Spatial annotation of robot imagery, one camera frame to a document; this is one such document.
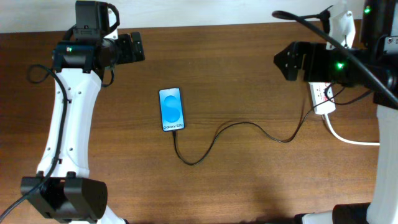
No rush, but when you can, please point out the blue Galaxy smartphone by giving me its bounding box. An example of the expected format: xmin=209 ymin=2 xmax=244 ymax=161
xmin=159 ymin=87 xmax=185 ymax=132

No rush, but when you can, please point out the black USB charging cable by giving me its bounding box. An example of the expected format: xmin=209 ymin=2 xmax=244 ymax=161
xmin=172 ymin=82 xmax=346 ymax=166

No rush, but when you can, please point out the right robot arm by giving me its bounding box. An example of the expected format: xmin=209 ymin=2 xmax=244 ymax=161
xmin=272 ymin=0 xmax=397 ymax=223

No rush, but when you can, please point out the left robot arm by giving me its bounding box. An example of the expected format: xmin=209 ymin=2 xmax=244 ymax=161
xmin=21 ymin=32 xmax=145 ymax=223

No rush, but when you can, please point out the white power strip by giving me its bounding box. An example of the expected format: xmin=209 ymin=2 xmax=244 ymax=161
xmin=309 ymin=82 xmax=336 ymax=115

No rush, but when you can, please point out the white power strip cord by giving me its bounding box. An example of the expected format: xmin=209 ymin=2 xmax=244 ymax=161
xmin=322 ymin=113 xmax=381 ymax=147

